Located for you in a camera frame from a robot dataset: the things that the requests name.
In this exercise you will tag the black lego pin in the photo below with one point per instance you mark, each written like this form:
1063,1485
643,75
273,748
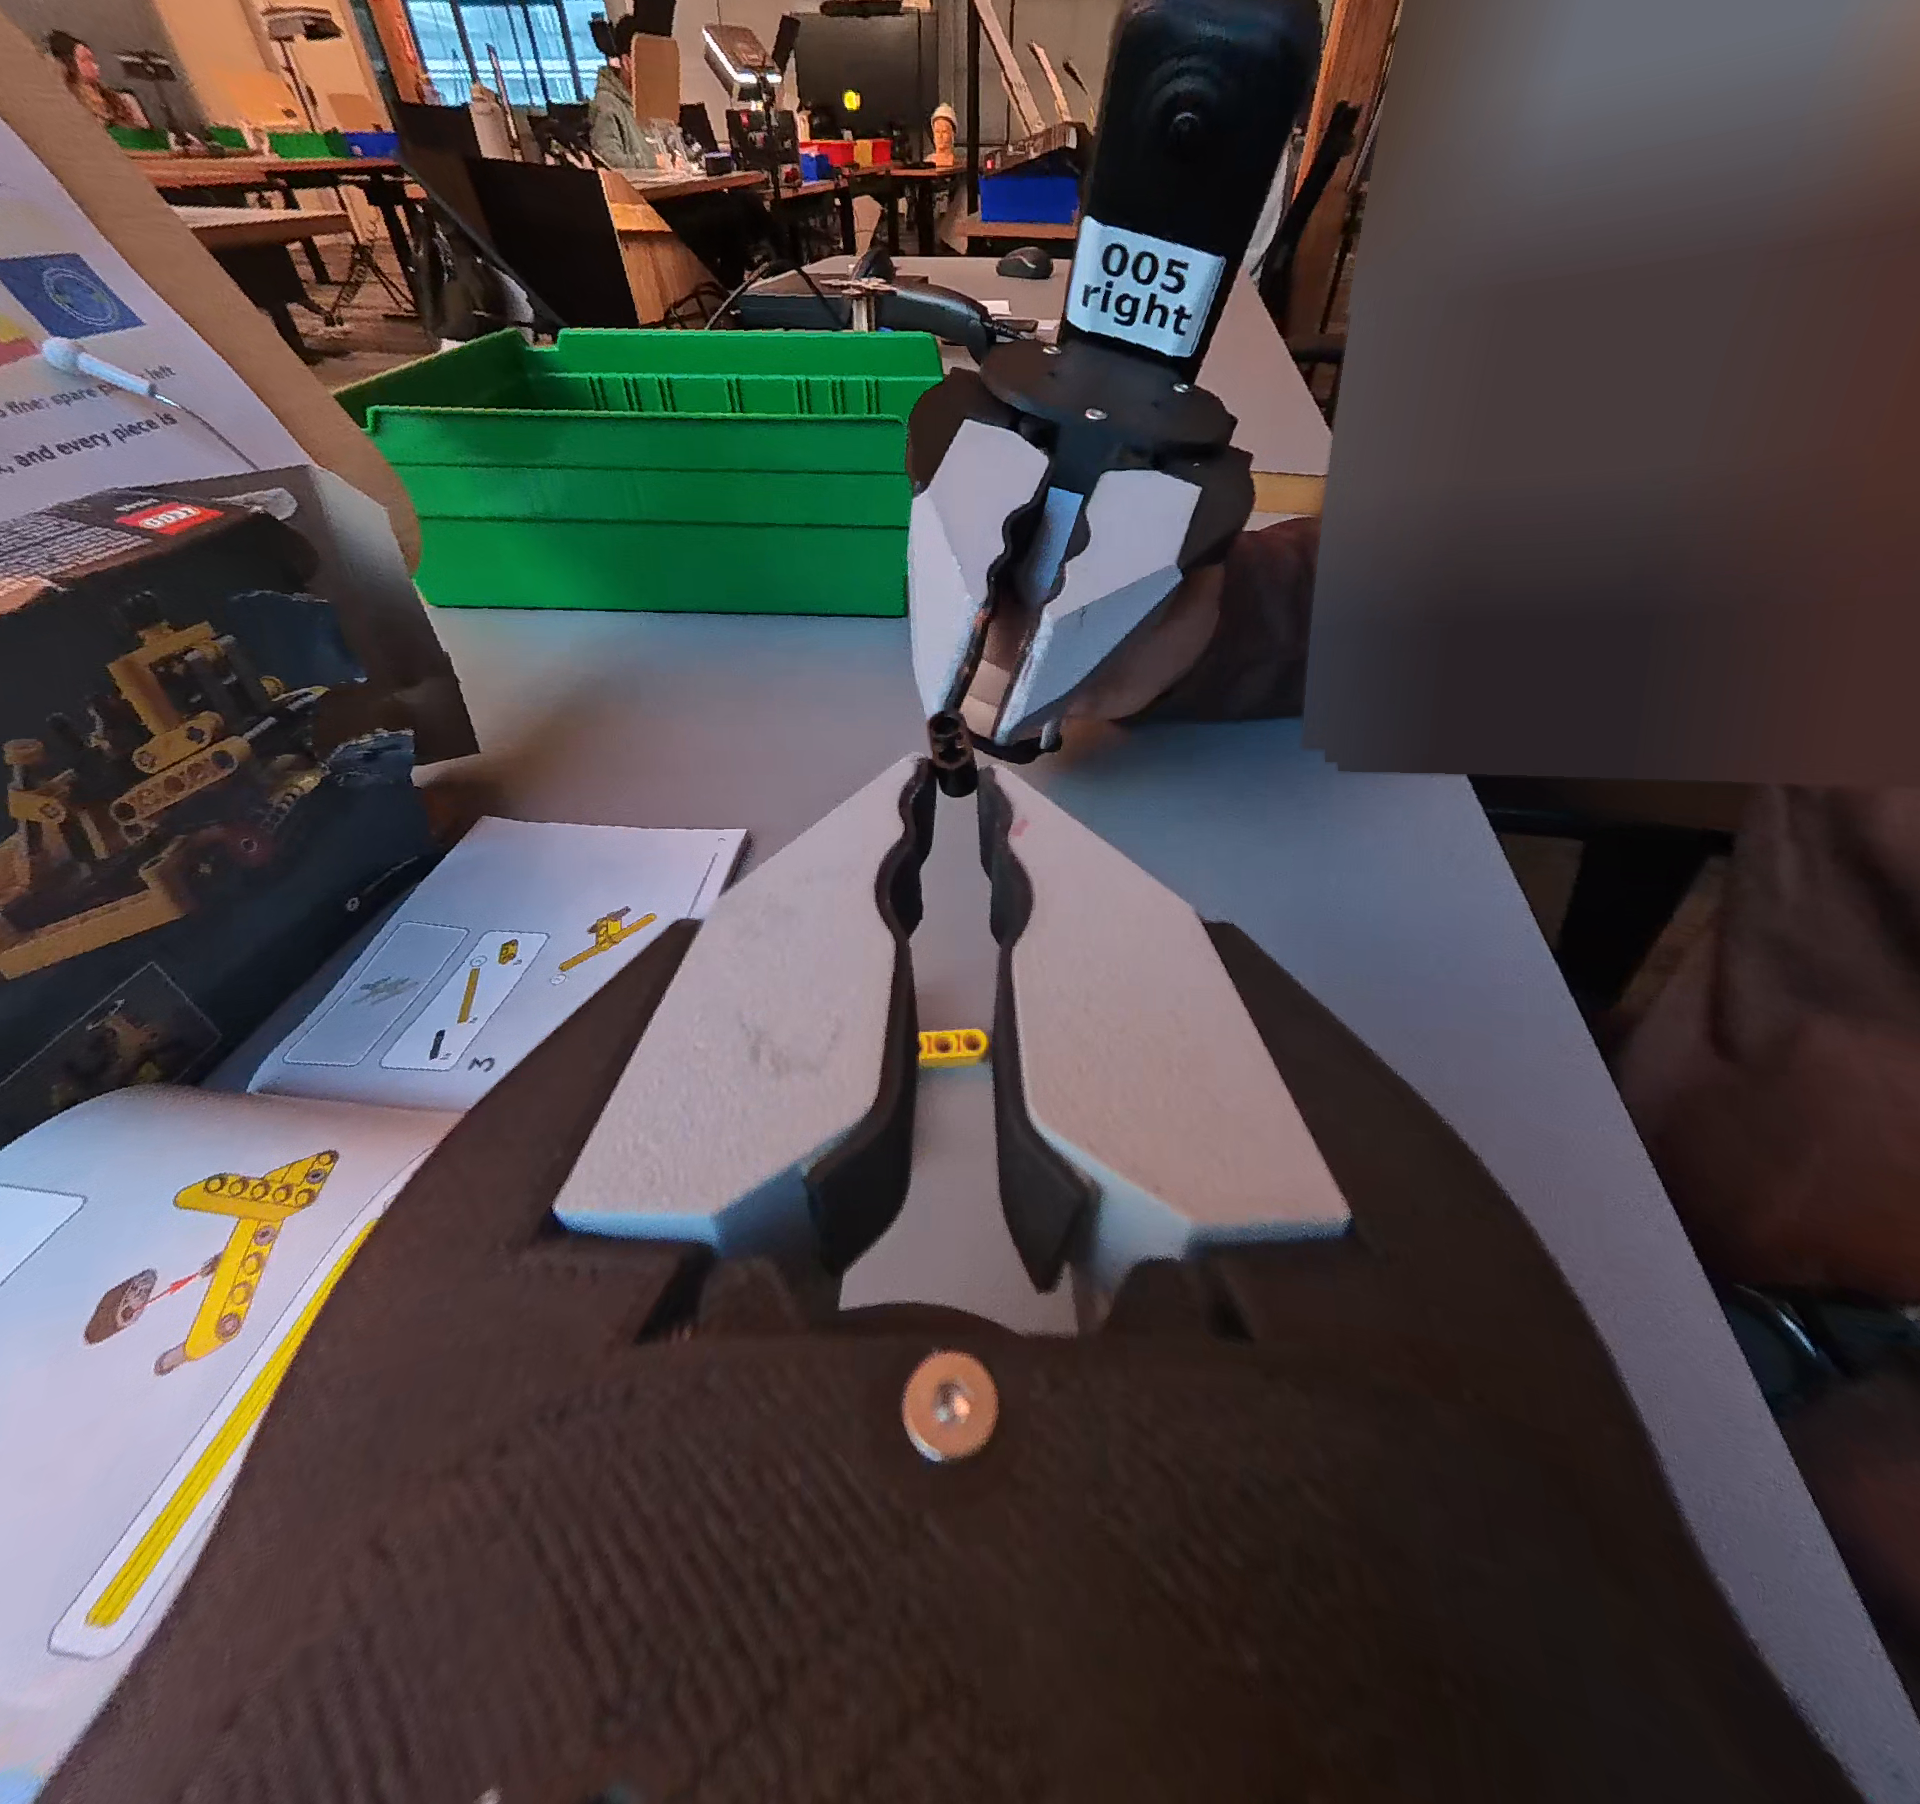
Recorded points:
952,751

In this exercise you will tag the yellow lego beam assembly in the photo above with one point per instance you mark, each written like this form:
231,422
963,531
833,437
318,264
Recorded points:
952,1047

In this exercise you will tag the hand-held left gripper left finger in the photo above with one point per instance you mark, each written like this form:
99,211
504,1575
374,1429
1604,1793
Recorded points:
751,1026

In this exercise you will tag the black computer mouse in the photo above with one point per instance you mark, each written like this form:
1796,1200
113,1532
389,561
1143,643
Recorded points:
1028,260

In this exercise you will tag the person's right hand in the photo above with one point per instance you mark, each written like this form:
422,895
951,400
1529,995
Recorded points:
1230,635

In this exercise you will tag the mannequin head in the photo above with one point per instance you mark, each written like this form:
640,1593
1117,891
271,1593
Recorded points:
942,135

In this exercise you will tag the black computer monitor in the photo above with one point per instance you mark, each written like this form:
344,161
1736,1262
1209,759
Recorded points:
862,72

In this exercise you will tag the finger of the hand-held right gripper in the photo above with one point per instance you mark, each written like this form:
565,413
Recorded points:
1118,575
960,545

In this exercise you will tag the green plastic bin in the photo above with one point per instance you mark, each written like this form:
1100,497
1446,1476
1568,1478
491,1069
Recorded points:
644,499

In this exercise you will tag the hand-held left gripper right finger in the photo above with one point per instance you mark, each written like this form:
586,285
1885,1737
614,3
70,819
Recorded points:
1139,1040

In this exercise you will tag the wooden post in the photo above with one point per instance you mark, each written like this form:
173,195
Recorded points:
1358,80

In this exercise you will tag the dark lego set box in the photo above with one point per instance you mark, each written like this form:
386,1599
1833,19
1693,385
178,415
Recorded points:
179,785

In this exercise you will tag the black easel board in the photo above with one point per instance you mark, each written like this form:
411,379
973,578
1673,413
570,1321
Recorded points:
525,230

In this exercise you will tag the black device on table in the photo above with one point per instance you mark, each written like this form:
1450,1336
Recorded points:
886,312

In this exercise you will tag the lego instruction booklet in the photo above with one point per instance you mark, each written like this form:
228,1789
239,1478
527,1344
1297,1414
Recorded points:
496,934

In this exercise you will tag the blue storage bin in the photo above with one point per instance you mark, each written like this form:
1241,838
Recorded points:
1032,199

